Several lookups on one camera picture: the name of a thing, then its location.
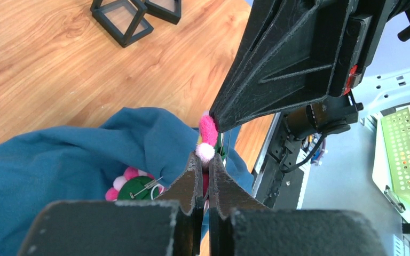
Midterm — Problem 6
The black square frame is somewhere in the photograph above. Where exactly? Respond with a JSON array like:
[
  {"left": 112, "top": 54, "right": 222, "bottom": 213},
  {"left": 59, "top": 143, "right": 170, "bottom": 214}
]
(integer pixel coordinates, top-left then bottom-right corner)
[
  {"left": 144, "top": 0, "right": 182, "bottom": 25},
  {"left": 90, "top": 0, "right": 153, "bottom": 47}
]

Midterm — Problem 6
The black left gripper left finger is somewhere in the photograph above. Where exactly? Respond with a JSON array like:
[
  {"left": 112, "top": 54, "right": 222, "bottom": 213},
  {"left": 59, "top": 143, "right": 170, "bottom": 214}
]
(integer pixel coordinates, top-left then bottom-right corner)
[{"left": 18, "top": 153, "right": 204, "bottom": 255}]

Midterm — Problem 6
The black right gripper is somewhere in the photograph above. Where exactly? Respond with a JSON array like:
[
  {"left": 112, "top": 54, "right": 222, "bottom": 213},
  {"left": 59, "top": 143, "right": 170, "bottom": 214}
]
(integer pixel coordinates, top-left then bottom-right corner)
[{"left": 210, "top": 1, "right": 410, "bottom": 133}]

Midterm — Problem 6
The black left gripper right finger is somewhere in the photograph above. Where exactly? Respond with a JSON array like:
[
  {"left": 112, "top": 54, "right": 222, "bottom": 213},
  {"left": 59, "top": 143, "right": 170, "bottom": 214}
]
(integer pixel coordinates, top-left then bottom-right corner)
[{"left": 209, "top": 155, "right": 386, "bottom": 255}]

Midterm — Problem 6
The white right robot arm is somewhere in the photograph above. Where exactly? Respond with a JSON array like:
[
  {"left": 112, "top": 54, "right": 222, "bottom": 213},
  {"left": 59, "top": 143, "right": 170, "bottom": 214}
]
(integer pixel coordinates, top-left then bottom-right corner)
[{"left": 210, "top": 1, "right": 410, "bottom": 140}]

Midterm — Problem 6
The green perforated basket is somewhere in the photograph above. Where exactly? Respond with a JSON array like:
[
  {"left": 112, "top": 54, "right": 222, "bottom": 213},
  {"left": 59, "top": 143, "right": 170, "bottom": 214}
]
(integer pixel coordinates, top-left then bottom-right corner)
[{"left": 381, "top": 107, "right": 410, "bottom": 203}]

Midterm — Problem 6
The blue garment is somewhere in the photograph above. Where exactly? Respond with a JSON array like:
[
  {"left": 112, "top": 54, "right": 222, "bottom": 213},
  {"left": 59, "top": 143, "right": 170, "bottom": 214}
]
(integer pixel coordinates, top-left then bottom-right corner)
[{"left": 0, "top": 107, "right": 255, "bottom": 256}]

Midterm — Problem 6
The pink white flower brooch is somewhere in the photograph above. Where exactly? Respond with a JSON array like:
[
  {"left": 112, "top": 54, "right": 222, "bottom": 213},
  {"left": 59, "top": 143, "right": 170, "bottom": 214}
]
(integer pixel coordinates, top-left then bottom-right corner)
[{"left": 195, "top": 111, "right": 226, "bottom": 209}]

